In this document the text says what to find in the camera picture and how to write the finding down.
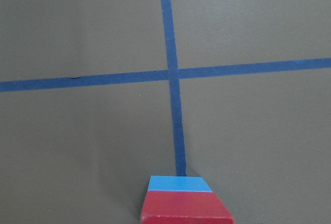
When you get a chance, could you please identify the blue wooden block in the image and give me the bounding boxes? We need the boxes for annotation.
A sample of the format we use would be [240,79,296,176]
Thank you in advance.
[147,175,213,192]

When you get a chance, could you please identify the red wooden block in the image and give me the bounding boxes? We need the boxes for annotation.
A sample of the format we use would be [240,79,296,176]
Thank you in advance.
[140,190,235,224]

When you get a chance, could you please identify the blue tape line crosswise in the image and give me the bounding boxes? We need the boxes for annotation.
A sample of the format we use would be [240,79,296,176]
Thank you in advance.
[1,58,330,93]

